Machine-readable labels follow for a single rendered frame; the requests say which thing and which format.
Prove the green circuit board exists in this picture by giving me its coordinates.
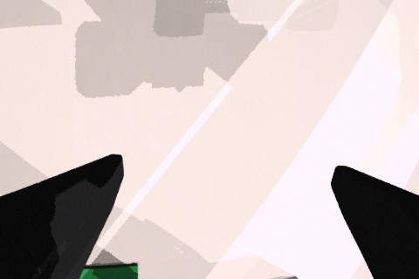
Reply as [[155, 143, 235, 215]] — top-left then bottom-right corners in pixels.
[[80, 262, 139, 279]]

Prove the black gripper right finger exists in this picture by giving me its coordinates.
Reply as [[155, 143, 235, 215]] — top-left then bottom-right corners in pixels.
[[331, 165, 419, 279]]

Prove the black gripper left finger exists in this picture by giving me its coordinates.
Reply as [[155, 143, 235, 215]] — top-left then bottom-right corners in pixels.
[[0, 154, 125, 279]]

